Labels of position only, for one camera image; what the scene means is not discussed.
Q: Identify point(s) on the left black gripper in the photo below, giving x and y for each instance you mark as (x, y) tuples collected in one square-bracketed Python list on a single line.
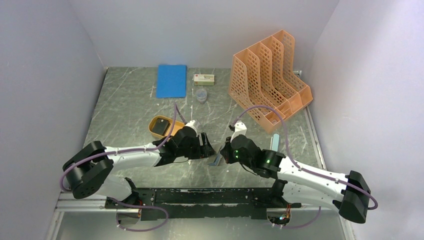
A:
[(204, 150)]

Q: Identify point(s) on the grey card holder wallet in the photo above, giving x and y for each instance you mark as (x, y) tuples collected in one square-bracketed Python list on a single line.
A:
[(217, 159)]

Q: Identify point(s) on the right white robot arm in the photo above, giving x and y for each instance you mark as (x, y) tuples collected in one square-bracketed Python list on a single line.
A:
[(348, 194)]

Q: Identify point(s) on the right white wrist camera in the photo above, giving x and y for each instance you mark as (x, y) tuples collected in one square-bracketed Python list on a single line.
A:
[(239, 128)]

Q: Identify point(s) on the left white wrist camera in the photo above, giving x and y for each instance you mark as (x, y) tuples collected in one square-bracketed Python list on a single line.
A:
[(194, 124)]

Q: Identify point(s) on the black card in tray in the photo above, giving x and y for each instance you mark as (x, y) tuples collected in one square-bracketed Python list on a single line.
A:
[(161, 126)]

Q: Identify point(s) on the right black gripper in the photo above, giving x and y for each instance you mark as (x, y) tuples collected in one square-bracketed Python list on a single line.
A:
[(226, 151)]

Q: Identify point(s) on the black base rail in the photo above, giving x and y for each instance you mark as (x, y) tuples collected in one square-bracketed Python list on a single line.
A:
[(198, 203)]

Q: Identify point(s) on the orange mesh file organizer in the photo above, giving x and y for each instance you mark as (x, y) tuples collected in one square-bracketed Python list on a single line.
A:
[(262, 75)]

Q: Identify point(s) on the small red white box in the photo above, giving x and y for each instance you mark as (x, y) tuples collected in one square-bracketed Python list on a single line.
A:
[(204, 79)]

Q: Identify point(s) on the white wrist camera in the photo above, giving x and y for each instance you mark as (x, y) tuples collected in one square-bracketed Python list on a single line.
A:
[(239, 128), (194, 124)]

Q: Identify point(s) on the blue notebook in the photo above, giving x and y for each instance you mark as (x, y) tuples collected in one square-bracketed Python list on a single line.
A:
[(171, 81)]

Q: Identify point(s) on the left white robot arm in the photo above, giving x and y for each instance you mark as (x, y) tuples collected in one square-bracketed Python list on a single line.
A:
[(91, 171)]

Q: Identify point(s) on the small clear plastic cup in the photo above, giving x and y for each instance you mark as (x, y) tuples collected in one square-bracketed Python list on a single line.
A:
[(201, 95)]

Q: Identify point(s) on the orange oval tray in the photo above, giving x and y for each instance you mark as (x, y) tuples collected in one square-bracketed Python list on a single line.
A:
[(177, 126)]

